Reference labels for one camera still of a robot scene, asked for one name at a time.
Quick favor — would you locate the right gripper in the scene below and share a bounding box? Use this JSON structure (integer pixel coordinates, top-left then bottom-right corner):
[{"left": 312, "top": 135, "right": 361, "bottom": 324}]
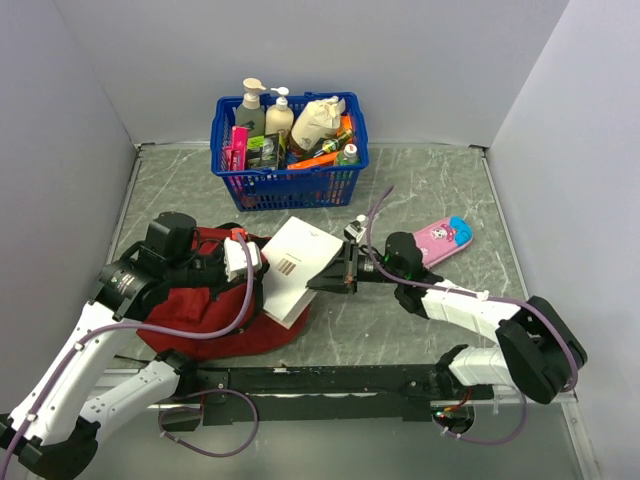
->
[{"left": 308, "top": 240, "right": 403, "bottom": 295}]

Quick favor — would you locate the white book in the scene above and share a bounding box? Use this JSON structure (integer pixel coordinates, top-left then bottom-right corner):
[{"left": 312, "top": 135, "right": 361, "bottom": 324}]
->
[{"left": 262, "top": 216, "right": 343, "bottom": 329}]

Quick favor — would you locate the red backpack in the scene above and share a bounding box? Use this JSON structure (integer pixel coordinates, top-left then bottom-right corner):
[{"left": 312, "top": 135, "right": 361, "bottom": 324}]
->
[{"left": 138, "top": 223, "right": 309, "bottom": 362}]

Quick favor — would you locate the pink cartoon pencil case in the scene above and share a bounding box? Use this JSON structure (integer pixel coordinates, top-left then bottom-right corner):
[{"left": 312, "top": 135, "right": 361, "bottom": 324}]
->
[{"left": 413, "top": 216, "right": 473, "bottom": 269}]

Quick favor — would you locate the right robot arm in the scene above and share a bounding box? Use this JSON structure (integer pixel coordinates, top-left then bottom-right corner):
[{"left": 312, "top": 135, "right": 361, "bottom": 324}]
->
[{"left": 307, "top": 232, "right": 588, "bottom": 404}]

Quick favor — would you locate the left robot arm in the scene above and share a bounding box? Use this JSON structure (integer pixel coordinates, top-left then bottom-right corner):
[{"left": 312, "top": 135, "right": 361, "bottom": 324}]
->
[{"left": 1, "top": 212, "right": 265, "bottom": 479}]

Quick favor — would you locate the beige paper bag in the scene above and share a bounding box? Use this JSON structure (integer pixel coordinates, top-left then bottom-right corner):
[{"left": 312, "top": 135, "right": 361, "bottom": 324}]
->
[{"left": 289, "top": 96, "right": 346, "bottom": 153}]

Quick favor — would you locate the blue plastic basket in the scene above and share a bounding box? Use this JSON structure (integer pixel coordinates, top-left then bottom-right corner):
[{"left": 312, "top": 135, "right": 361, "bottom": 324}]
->
[{"left": 210, "top": 91, "right": 369, "bottom": 211}]

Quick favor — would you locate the pink box in basket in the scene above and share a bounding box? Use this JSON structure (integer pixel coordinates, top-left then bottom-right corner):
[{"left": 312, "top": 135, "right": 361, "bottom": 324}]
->
[{"left": 223, "top": 126, "right": 249, "bottom": 172}]

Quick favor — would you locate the orange package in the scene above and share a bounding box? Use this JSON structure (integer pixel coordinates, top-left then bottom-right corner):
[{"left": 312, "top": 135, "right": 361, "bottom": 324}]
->
[{"left": 286, "top": 114, "right": 354, "bottom": 170}]

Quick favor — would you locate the green drink bottle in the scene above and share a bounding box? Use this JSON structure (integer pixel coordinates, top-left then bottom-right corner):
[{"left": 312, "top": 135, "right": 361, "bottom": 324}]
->
[{"left": 335, "top": 143, "right": 359, "bottom": 166}]

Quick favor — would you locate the black and green box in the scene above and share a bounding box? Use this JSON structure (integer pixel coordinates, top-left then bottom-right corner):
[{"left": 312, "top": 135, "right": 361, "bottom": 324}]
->
[{"left": 245, "top": 133, "right": 286, "bottom": 170}]

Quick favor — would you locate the grey pump bottle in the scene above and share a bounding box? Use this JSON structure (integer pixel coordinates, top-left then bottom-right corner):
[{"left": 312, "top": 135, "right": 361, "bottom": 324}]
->
[{"left": 235, "top": 77, "right": 266, "bottom": 138}]

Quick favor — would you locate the cream pump bottle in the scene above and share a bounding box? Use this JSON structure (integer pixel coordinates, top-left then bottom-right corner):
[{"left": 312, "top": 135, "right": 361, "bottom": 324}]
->
[{"left": 265, "top": 86, "right": 294, "bottom": 140}]

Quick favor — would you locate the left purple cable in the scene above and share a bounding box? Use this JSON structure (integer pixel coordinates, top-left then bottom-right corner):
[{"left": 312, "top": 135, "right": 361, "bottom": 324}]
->
[{"left": 0, "top": 232, "right": 260, "bottom": 476}]

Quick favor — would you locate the purple cable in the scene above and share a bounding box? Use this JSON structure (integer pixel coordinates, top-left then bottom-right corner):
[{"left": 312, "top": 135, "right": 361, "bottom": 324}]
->
[
  {"left": 364, "top": 185, "right": 581, "bottom": 445},
  {"left": 0, "top": 232, "right": 260, "bottom": 476}
]

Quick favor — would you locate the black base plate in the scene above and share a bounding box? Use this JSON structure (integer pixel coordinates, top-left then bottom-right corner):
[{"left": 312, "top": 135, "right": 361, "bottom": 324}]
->
[{"left": 172, "top": 364, "right": 494, "bottom": 426}]

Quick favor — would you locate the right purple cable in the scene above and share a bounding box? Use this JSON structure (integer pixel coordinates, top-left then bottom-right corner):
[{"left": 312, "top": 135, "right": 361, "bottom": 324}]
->
[{"left": 364, "top": 185, "right": 581, "bottom": 445}]

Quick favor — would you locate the aluminium rail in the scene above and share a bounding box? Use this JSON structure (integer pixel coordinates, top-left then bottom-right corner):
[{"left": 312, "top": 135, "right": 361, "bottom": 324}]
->
[{"left": 131, "top": 349, "right": 564, "bottom": 407}]

